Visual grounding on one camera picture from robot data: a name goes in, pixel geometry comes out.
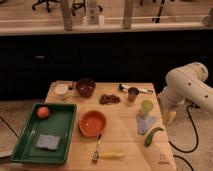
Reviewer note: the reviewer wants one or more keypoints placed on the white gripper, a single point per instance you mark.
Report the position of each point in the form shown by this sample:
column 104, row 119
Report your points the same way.
column 169, row 100

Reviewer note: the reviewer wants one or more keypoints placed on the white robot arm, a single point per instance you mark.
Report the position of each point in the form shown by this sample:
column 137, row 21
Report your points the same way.
column 186, row 82

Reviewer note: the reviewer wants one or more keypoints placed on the orange red bowl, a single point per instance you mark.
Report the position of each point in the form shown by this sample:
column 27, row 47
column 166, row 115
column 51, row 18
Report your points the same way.
column 92, row 123

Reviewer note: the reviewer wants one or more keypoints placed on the dark maroon bowl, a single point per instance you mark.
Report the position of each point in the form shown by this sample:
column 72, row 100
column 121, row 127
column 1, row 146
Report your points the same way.
column 85, row 87

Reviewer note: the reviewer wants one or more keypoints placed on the light green cup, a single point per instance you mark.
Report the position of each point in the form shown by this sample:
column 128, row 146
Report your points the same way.
column 146, row 107

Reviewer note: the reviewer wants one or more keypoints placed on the light blue cloth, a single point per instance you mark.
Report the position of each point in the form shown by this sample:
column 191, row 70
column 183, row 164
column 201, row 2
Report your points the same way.
column 144, row 123

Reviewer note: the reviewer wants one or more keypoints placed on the green chili pepper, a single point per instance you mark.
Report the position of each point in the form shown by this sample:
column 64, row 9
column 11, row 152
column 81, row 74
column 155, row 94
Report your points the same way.
column 149, row 138

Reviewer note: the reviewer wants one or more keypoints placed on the metal cup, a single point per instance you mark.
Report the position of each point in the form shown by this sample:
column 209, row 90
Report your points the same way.
column 132, row 94

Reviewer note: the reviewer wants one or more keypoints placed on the green plastic tray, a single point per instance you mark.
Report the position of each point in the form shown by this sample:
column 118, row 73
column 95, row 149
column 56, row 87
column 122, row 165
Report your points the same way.
column 60, row 122

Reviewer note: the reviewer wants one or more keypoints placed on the white cup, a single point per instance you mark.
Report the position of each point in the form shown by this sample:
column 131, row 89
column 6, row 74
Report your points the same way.
column 61, row 90

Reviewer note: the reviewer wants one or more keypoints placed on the blue grey sponge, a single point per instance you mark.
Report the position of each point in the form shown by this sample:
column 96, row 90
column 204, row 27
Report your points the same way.
column 49, row 142

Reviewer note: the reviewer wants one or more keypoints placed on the orange fruit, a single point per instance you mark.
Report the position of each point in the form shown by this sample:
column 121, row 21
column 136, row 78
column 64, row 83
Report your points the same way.
column 43, row 112

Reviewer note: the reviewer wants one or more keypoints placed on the yellow handled fork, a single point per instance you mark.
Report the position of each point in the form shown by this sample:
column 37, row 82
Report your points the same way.
column 114, row 154

